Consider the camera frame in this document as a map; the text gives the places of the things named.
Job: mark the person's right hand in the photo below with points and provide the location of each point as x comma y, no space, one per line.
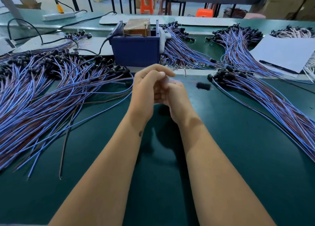
179,105

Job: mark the person's left hand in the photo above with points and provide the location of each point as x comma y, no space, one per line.
145,93

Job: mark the blue plastic tester box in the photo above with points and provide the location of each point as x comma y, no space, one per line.
134,52

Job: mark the person's right forearm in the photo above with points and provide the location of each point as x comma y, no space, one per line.
224,179

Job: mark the person's left forearm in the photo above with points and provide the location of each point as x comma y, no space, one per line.
98,179

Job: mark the white power strip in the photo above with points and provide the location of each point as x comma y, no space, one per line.
59,15

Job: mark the brown cardboard block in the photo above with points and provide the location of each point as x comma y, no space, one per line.
137,27

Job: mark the white flat mat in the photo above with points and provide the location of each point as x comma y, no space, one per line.
92,46
135,19
206,21

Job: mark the orange plastic stool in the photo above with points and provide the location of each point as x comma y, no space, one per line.
147,4
204,12

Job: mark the black pen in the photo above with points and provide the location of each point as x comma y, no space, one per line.
279,67

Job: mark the pink plastic stool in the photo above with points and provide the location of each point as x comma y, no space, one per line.
255,15

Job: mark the white paper sheet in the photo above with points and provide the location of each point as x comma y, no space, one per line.
284,52

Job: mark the orange plug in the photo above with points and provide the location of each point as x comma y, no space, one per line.
60,8

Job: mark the open cardboard box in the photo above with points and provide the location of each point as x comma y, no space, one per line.
28,4

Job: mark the white plastic device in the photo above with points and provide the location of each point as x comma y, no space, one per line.
5,47

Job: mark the stack of large cardboard boxes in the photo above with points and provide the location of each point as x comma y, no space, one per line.
289,1

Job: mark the grey metal pole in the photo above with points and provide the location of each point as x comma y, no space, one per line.
10,3

